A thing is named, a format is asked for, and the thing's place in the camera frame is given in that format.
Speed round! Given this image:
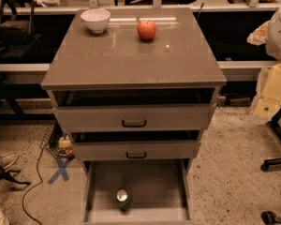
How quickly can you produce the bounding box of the grey bottom drawer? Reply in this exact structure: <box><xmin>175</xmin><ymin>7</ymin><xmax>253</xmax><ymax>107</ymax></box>
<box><xmin>80</xmin><ymin>159</ymin><xmax>193</xmax><ymax>225</ymax></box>

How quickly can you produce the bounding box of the grey drawer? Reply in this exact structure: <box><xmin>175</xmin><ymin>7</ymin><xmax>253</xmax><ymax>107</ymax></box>
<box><xmin>72</xmin><ymin>130</ymin><xmax>200</xmax><ymax>161</ymax></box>
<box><xmin>80</xmin><ymin>159</ymin><xmax>193</xmax><ymax>225</ymax></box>
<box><xmin>52</xmin><ymin>88</ymin><xmax>217</xmax><ymax>133</ymax></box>

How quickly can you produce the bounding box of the white sneaker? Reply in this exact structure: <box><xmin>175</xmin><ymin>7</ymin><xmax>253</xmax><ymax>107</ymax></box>
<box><xmin>0</xmin><ymin>153</ymin><xmax>18</xmax><ymax>169</ymax></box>

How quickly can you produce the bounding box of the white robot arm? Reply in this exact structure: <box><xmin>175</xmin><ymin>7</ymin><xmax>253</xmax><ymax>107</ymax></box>
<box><xmin>246</xmin><ymin>7</ymin><xmax>281</xmax><ymax>121</ymax></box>

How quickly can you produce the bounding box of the black floor cable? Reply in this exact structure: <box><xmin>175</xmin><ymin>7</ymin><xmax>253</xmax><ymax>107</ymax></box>
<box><xmin>22</xmin><ymin>141</ymin><xmax>51</xmax><ymax>225</ymax></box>

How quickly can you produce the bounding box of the grey drawer cabinet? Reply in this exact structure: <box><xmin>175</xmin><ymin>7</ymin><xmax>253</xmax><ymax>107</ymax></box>
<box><xmin>40</xmin><ymin>7</ymin><xmax>228</xmax><ymax>225</ymax></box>

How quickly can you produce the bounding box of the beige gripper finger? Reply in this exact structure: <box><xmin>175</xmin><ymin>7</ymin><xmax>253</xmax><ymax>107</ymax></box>
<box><xmin>246</xmin><ymin>21</ymin><xmax>269</xmax><ymax>46</ymax></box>
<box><xmin>252</xmin><ymin>63</ymin><xmax>281</xmax><ymax>120</ymax></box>

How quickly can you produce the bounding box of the green soda can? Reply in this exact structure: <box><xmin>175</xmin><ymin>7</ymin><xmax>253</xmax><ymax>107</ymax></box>
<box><xmin>116</xmin><ymin>189</ymin><xmax>130</xmax><ymax>211</ymax></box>

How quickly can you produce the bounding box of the small bottle on floor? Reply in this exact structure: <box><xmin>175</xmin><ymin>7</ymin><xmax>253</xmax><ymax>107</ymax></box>
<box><xmin>58</xmin><ymin>135</ymin><xmax>73</xmax><ymax>157</ymax></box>

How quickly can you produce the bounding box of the white ceramic bowl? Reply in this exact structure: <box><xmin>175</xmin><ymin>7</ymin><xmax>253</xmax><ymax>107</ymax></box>
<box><xmin>81</xmin><ymin>8</ymin><xmax>111</xmax><ymax>33</ymax></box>

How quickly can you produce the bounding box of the black bag on bench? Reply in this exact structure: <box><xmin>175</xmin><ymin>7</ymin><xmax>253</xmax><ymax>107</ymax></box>
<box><xmin>0</xmin><ymin>0</ymin><xmax>35</xmax><ymax>45</ymax></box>

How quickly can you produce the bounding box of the blue tape cross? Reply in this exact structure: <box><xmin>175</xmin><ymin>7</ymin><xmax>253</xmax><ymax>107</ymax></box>
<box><xmin>48</xmin><ymin>157</ymin><xmax>71</xmax><ymax>185</ymax></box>

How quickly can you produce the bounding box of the black caster wheel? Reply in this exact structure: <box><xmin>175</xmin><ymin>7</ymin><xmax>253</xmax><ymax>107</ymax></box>
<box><xmin>261</xmin><ymin>211</ymin><xmax>281</xmax><ymax>225</ymax></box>

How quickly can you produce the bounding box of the grey top drawer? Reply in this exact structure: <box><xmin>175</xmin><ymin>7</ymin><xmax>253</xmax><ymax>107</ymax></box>
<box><xmin>52</xmin><ymin>88</ymin><xmax>217</xmax><ymax>133</ymax></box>

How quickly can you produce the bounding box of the black chair base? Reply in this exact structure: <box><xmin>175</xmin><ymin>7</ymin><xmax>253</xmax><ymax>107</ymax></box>
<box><xmin>260</xmin><ymin>108</ymin><xmax>281</xmax><ymax>172</ymax></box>

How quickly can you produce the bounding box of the grey middle drawer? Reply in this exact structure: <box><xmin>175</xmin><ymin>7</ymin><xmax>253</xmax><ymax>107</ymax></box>
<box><xmin>72</xmin><ymin>130</ymin><xmax>200</xmax><ymax>161</ymax></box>

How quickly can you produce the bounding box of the red apple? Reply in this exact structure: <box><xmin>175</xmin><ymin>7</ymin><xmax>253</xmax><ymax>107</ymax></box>
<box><xmin>137</xmin><ymin>21</ymin><xmax>156</xmax><ymax>41</ymax></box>

